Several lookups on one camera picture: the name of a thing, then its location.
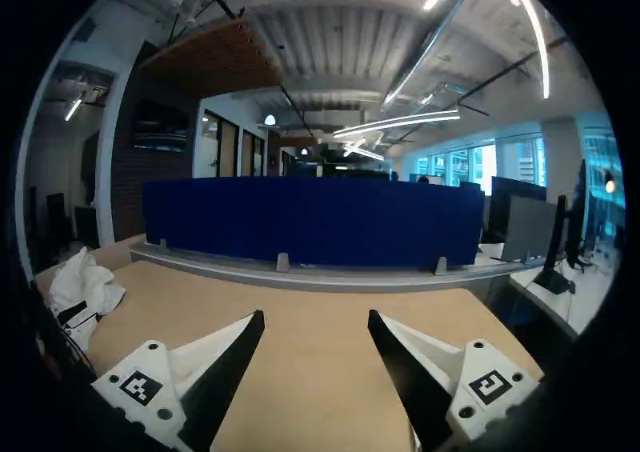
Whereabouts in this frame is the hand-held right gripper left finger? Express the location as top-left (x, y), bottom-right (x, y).
top-left (90, 310), bottom-right (266, 452)

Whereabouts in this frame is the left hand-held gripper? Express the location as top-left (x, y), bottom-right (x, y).
top-left (29, 278), bottom-right (102, 379)

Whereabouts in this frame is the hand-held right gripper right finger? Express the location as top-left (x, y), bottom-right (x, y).
top-left (367, 309), bottom-right (544, 452)

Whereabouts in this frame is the heap of white towels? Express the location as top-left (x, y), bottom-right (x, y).
top-left (49, 246), bottom-right (126, 323)

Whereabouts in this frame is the white office desk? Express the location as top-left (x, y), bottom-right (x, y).
top-left (509, 251), bottom-right (617, 339)

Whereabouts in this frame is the grey-backed computer monitor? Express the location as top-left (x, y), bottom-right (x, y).
top-left (499, 194), bottom-right (559, 264)

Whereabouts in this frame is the black monitor on stand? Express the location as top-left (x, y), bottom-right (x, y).
top-left (531, 159), bottom-right (590, 296)

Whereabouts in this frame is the black computer monitor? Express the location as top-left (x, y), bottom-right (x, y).
top-left (487, 175), bottom-right (547, 244)

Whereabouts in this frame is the blue desk screen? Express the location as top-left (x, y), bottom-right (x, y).
top-left (129, 175), bottom-right (547, 280)

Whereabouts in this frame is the wall-mounted black screen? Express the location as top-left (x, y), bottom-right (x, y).
top-left (130, 98), bottom-right (191, 153)

